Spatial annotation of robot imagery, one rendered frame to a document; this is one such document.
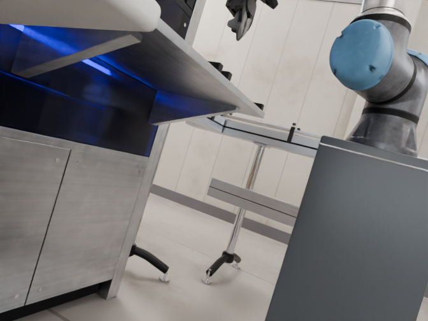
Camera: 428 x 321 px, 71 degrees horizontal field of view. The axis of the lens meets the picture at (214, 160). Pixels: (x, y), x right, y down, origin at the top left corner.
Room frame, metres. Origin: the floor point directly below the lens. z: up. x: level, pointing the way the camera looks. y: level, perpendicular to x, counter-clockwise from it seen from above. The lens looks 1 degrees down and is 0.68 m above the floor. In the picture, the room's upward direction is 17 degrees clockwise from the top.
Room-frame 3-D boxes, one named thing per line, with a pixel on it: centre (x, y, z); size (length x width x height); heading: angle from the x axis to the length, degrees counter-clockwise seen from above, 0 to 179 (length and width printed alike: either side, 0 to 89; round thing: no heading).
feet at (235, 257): (1.87, -0.26, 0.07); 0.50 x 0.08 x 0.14; 153
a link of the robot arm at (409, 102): (0.69, -0.35, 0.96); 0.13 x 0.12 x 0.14; 126
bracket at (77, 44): (0.64, 0.35, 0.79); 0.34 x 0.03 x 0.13; 63
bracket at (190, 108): (1.08, 0.13, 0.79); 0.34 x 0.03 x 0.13; 63
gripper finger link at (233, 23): (1.02, 0.07, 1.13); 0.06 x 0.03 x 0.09; 63
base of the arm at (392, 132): (0.70, -0.36, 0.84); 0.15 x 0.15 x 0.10
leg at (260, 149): (1.87, -0.26, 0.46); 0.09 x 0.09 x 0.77; 63
